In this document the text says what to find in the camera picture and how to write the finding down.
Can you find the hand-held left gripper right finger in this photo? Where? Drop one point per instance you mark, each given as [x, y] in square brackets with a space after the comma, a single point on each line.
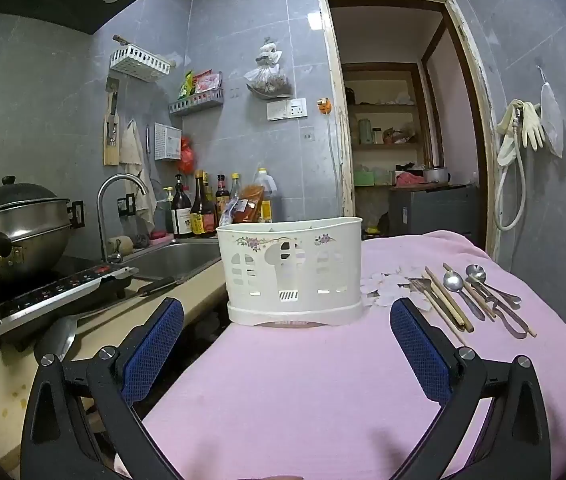
[418, 350]

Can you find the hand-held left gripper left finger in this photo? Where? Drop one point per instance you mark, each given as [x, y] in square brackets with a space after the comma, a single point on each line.
[155, 350]

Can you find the metal fork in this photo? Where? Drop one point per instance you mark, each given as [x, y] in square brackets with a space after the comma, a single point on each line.
[420, 290]

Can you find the white plastic utensil holder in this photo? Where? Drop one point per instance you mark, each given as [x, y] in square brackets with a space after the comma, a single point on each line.
[263, 280]

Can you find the steel sink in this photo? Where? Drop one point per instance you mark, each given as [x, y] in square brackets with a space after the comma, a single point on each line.
[178, 260]

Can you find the dark scouring pad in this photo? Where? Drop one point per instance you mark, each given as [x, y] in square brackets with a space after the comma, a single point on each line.
[140, 241]

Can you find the pink soap dish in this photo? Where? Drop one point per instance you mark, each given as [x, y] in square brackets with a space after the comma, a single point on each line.
[160, 240]

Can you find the beige loofah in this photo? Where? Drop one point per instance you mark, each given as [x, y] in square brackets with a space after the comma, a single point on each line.
[119, 246]

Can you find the black induction cooker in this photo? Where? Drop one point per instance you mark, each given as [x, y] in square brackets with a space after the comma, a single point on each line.
[58, 292]

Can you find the pink floral blanket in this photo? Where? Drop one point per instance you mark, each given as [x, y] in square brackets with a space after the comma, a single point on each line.
[288, 385]

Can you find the dark pump bottle white label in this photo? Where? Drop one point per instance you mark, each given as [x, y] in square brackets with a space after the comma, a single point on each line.
[181, 215]

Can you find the grey cabinet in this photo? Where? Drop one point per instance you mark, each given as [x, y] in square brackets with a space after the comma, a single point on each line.
[433, 212]

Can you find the dark sauce bottle yellow label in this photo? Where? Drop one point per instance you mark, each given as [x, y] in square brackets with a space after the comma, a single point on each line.
[202, 217]

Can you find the steel faucet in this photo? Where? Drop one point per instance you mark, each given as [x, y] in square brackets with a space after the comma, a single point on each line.
[102, 210]

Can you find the cream rubber gloves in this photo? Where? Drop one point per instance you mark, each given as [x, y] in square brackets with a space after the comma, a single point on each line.
[533, 127]

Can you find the dark sauce bottle red label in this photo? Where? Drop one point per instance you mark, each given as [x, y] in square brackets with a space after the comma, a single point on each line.
[221, 195]

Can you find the red cloth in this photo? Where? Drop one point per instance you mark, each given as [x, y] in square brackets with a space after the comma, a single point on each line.
[409, 179]

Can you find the orange snack bag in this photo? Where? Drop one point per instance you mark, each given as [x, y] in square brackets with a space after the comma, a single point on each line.
[249, 205]

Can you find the metal steamer pot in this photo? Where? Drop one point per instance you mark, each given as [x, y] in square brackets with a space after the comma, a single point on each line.
[18, 245]

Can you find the white mesh bag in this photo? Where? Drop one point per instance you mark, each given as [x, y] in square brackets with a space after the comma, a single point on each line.
[553, 115]

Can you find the small metal pot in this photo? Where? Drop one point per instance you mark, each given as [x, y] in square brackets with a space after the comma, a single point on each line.
[435, 175]

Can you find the green box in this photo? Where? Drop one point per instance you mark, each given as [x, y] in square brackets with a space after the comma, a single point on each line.
[364, 178]

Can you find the clear glass bottle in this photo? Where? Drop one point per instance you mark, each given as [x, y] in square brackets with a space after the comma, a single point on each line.
[235, 187]

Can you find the cooking oil jug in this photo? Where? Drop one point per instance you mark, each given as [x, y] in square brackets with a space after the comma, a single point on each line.
[269, 195]

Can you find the red plastic bag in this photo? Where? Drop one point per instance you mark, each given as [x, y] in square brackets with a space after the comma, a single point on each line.
[187, 155]

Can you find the wooden cutting board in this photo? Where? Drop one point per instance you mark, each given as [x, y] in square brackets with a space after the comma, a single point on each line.
[110, 152]

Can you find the wooden shelf unit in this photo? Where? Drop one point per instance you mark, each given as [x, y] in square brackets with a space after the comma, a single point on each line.
[383, 147]

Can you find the beige hanging towel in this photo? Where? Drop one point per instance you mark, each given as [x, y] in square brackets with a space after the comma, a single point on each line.
[130, 145]

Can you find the black pot lid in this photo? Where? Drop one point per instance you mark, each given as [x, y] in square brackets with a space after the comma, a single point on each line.
[8, 197]

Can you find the white jar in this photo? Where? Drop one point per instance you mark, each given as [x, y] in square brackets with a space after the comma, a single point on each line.
[378, 136]

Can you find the green thermos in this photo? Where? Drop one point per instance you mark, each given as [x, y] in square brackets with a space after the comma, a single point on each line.
[364, 131]

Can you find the metal hanging scraper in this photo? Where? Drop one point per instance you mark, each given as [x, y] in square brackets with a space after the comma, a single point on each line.
[112, 90]

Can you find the green snack packet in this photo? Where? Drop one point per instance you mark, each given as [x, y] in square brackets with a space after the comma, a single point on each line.
[185, 86]

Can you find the red snack packet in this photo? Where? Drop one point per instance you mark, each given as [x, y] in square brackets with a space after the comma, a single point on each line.
[207, 81]

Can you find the clear bag of dried goods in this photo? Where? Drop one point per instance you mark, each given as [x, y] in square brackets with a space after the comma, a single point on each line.
[269, 82]

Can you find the white crumpled plastic bag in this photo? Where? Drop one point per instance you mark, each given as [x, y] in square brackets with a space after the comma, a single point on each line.
[269, 52]

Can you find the black wall socket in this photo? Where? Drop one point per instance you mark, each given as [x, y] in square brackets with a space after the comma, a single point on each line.
[125, 205]
[77, 213]

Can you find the white plastic wall box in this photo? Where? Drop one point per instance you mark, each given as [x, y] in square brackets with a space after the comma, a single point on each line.
[167, 141]

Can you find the grey wall shelf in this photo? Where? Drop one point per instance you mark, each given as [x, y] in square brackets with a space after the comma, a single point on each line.
[195, 105]

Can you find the worn wooden door frame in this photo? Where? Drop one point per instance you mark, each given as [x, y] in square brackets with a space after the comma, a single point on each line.
[335, 110]

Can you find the orange wall hook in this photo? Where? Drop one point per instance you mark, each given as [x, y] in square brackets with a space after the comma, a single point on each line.
[324, 106]

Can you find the white wall switch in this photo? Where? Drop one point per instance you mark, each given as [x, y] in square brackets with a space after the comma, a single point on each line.
[277, 111]

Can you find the white wall socket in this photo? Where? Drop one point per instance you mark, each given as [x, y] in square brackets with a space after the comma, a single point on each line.
[297, 108]

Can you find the white slotted wall basket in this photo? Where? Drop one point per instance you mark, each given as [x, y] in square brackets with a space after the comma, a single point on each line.
[138, 62]

